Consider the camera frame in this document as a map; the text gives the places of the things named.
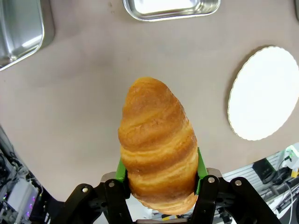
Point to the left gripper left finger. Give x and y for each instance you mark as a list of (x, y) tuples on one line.
[(109, 200)]

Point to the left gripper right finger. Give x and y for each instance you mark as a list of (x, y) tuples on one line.
[(210, 200)]

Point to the golden brown croissant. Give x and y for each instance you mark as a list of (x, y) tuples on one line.
[(156, 140)]

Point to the rectangular stainless steel container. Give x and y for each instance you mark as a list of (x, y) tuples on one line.
[(21, 30), (163, 7)]

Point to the white electronics control box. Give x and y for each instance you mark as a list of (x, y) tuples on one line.
[(22, 196)]

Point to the white device green light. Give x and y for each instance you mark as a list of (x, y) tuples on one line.
[(289, 161)]

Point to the white scalloped round plate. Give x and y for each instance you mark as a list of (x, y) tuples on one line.
[(264, 93)]

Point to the aluminium frame rail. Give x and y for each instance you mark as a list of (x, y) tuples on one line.
[(243, 175)]

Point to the black box on rail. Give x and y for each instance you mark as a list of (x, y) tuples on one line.
[(265, 171)]

